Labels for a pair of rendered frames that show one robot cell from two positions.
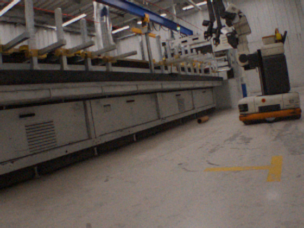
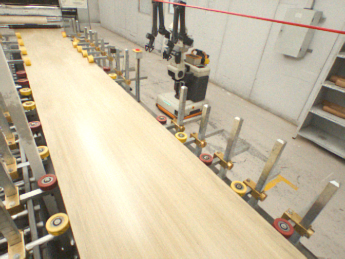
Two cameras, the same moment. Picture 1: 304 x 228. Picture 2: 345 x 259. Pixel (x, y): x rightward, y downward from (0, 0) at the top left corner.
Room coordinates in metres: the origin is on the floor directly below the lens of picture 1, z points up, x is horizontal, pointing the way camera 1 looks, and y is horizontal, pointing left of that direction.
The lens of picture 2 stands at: (1.66, 1.61, 1.70)
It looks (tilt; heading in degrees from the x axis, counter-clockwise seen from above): 33 degrees down; 292
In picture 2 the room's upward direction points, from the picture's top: 6 degrees clockwise
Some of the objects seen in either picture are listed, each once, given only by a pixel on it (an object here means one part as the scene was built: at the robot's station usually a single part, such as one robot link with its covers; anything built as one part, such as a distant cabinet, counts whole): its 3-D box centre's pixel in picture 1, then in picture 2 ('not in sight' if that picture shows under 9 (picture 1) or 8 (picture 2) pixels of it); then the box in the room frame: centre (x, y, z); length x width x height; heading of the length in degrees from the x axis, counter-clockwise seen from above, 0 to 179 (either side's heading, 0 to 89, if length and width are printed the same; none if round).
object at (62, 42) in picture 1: (42, 52); (256, 184); (1.50, 0.61, 0.81); 0.43 x 0.03 x 0.04; 60
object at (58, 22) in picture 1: (60, 39); (229, 151); (1.71, 0.55, 0.92); 0.04 x 0.04 x 0.48; 60
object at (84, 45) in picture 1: (70, 51); (226, 156); (1.72, 0.49, 0.83); 0.43 x 0.03 x 0.04; 60
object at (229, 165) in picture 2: (64, 52); (223, 160); (1.73, 0.54, 0.83); 0.14 x 0.06 x 0.05; 150
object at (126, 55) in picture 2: (160, 54); (127, 71); (3.00, -0.21, 0.93); 0.04 x 0.04 x 0.48; 60
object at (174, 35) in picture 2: (209, 4); (175, 22); (2.76, -0.83, 1.40); 0.11 x 0.06 x 0.43; 153
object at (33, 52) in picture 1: (35, 54); (254, 189); (1.51, 0.66, 0.81); 0.14 x 0.06 x 0.05; 150
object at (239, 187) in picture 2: (25, 53); (236, 192); (1.60, 0.78, 0.85); 0.08 x 0.08 x 0.11
